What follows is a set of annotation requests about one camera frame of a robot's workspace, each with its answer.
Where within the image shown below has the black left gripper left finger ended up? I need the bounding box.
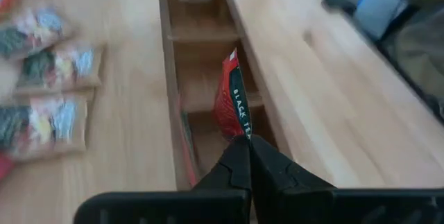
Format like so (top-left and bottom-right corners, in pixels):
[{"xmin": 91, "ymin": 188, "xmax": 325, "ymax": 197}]
[{"xmin": 74, "ymin": 135, "xmax": 253, "ymax": 224}]

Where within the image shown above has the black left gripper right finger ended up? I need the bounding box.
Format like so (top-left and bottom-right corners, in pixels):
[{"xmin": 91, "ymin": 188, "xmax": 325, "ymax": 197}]
[{"xmin": 251, "ymin": 135, "xmax": 444, "ymax": 224}]

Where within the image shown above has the red tea bag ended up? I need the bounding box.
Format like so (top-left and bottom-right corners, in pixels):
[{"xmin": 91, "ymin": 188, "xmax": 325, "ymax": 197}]
[
  {"xmin": 0, "ymin": 153, "xmax": 17, "ymax": 182},
  {"xmin": 213, "ymin": 49, "xmax": 253, "ymax": 140},
  {"xmin": 178, "ymin": 95, "xmax": 200, "ymax": 187}
]

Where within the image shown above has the wooden tea box organizer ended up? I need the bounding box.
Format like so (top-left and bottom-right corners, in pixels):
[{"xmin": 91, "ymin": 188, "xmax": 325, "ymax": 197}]
[{"xmin": 157, "ymin": 0, "xmax": 296, "ymax": 190}]

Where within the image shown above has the beige vanilla cinnamon tea bag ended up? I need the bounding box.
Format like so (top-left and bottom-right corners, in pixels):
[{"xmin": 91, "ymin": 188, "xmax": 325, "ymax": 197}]
[
  {"xmin": 15, "ymin": 45, "xmax": 105, "ymax": 95},
  {"xmin": 0, "ymin": 7, "xmax": 72, "ymax": 60},
  {"xmin": 0, "ymin": 94, "xmax": 89, "ymax": 162}
]

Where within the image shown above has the black metal table frame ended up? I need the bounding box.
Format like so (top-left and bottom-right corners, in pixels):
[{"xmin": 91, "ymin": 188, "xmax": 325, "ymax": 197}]
[{"xmin": 311, "ymin": 0, "xmax": 444, "ymax": 124}]

